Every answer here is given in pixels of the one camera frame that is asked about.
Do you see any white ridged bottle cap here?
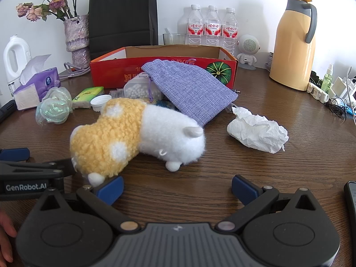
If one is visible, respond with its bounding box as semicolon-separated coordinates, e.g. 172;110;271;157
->
90;95;112;113

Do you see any yellow thermos jug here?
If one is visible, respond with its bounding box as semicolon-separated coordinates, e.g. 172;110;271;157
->
269;0;318;92

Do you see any person's left hand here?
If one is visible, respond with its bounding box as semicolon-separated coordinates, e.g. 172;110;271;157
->
0;210;18;263

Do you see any green tissue packet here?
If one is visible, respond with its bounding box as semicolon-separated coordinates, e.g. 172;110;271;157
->
72;87;105;109

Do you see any purple tissue pack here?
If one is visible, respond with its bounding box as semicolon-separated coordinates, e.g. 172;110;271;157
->
13;54;62;111

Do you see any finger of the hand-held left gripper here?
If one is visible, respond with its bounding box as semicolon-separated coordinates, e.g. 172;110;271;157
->
0;148;30;162
0;158;76;180

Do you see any white charger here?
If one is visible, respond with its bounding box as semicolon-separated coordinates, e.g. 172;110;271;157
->
332;76;354;101

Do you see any green spray bottle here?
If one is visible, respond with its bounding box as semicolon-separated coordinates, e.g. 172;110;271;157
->
320;63;334;93

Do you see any yellow and white plush toy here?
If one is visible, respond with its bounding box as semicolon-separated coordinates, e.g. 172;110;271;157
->
69;98;207;185

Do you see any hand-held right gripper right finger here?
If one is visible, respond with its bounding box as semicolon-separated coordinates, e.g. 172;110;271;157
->
215;175;320;233

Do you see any glass cup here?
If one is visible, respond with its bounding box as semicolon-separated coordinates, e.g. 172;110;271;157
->
163;33;186;46

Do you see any black smartphone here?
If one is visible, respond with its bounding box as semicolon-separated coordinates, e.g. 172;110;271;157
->
343;181;356;230

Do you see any purple textured vase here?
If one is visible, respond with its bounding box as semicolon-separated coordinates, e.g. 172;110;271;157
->
64;15;91;69

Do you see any clear water bottle red label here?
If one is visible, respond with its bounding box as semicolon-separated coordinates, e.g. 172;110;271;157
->
186;4;205;46
204;5;222;46
221;7;239;56

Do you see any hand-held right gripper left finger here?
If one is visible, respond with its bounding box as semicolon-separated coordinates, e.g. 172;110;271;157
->
36;176;142;234

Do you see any dark packet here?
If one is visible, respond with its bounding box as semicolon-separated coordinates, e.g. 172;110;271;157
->
309;71;323;85

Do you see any purple fabric pouch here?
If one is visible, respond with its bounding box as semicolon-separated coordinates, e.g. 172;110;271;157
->
141;59;239;127

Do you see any red cardboard box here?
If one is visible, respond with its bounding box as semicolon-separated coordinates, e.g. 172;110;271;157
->
89;45;239;89

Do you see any white detergent bottle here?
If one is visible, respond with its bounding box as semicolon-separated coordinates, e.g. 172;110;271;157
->
3;35;33;95

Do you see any white robot speaker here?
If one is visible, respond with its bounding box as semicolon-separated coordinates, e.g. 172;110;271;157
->
236;34;261;70

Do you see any white power strip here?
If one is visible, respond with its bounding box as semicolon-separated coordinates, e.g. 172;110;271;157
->
307;82;330;103

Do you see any grey cable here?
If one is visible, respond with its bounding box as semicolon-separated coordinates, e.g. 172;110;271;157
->
57;62;91;81

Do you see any tangled black cable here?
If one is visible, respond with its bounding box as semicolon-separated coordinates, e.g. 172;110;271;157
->
325;97;349;120

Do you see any dark case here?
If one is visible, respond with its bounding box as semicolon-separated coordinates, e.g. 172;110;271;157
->
0;99;16;124

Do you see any black paper bag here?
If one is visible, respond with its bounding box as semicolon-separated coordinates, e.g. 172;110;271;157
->
88;0;159;60

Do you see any white tissue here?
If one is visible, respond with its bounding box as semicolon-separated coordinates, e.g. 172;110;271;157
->
227;106;289;153

